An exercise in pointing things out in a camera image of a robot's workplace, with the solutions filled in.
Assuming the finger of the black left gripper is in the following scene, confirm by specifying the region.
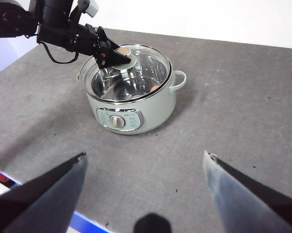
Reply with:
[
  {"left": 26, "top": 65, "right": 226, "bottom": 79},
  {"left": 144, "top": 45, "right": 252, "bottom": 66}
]
[
  {"left": 97, "top": 26, "right": 121, "bottom": 49},
  {"left": 95, "top": 46, "right": 134, "bottom": 70}
]

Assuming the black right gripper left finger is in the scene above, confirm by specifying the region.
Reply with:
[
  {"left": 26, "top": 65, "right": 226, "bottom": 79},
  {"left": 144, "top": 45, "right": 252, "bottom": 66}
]
[{"left": 0, "top": 152, "right": 88, "bottom": 233}]

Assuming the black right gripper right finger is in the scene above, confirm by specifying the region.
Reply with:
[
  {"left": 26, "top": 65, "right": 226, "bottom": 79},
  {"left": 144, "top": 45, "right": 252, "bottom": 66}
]
[{"left": 203, "top": 150, "right": 292, "bottom": 233}]

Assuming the glass lid with green knob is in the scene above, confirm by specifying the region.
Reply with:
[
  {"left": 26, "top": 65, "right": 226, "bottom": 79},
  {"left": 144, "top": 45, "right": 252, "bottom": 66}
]
[{"left": 79, "top": 44, "right": 172, "bottom": 102}]

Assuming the pale green electric pot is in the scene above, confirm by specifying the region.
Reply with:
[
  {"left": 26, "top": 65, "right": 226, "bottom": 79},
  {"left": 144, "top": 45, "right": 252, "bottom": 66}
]
[{"left": 76, "top": 43, "right": 187, "bottom": 135}]

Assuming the black cable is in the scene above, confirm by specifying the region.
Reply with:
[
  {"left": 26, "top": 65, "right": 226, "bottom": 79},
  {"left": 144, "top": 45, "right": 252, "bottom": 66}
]
[{"left": 42, "top": 43, "right": 80, "bottom": 65}]

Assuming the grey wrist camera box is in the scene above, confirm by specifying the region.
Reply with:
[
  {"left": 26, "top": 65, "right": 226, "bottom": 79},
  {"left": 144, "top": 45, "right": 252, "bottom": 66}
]
[{"left": 84, "top": 0, "right": 99, "bottom": 17}]

